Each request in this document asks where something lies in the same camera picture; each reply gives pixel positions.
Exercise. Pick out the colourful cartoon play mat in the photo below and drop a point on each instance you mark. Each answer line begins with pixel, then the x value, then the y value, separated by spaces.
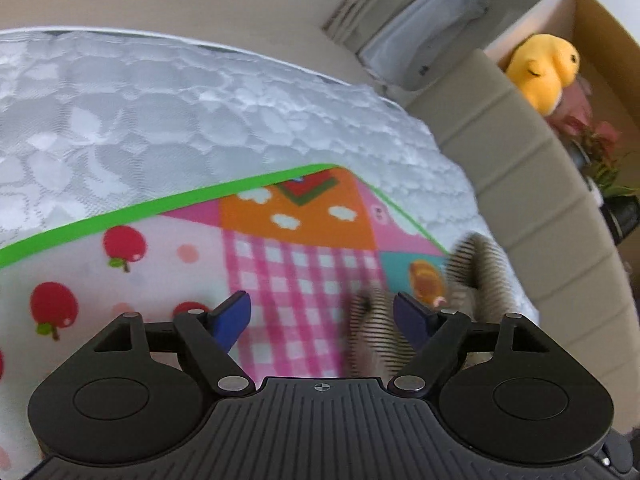
pixel 302 243

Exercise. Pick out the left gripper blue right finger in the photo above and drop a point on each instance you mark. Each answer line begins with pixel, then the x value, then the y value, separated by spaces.
pixel 436 337

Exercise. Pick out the cardboard box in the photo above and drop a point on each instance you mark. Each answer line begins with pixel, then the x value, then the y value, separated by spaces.
pixel 610 56

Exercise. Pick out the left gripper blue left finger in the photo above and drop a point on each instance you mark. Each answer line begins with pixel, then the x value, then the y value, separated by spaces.
pixel 205 342

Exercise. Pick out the beige padded headboard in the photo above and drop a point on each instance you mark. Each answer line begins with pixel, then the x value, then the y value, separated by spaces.
pixel 539 210

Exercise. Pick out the pink flower plant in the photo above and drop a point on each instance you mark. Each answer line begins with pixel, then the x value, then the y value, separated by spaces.
pixel 598 143

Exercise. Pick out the grey sheer curtain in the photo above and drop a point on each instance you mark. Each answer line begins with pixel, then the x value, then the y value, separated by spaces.
pixel 404 52

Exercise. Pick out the black white striped garment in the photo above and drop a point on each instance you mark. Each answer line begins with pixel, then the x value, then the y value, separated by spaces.
pixel 476 284

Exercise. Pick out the yellow plush toy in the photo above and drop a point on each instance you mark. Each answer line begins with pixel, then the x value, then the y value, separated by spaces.
pixel 541 67

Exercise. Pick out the white quilted mattress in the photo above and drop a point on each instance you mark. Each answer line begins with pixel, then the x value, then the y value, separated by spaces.
pixel 94 123

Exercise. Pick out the beige pleated curtain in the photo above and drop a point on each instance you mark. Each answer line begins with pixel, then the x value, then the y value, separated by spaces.
pixel 370 5

